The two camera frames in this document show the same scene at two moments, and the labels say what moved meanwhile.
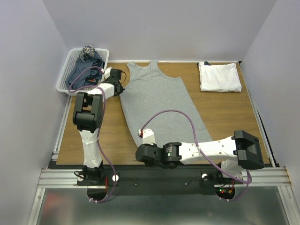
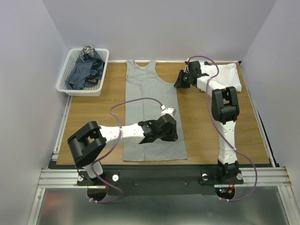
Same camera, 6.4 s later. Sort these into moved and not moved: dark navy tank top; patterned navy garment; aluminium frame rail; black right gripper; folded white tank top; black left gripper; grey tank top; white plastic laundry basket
Moved: grey tank top; black right gripper; black left gripper
Not moved: dark navy tank top; aluminium frame rail; patterned navy garment; folded white tank top; white plastic laundry basket
